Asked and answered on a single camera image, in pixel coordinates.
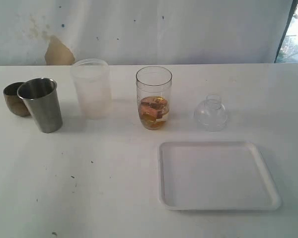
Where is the clear domed shaker lid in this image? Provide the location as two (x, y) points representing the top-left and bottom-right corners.
(194, 94), (228, 131)

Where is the stainless steel cup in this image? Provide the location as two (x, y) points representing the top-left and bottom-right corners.
(17, 78), (63, 133)

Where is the round wooden cup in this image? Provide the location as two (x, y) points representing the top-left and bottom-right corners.
(3, 82), (30, 117)

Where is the clear plastic shaker tumbler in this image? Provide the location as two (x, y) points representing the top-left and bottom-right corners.
(136, 66), (172, 130)

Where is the frosted plastic jar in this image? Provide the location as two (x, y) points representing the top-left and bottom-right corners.
(70, 59), (112, 119)

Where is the white plastic tray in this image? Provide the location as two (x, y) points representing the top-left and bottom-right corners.
(158, 141), (282, 211)

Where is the dark window frame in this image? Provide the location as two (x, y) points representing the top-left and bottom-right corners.
(275, 0), (298, 63)

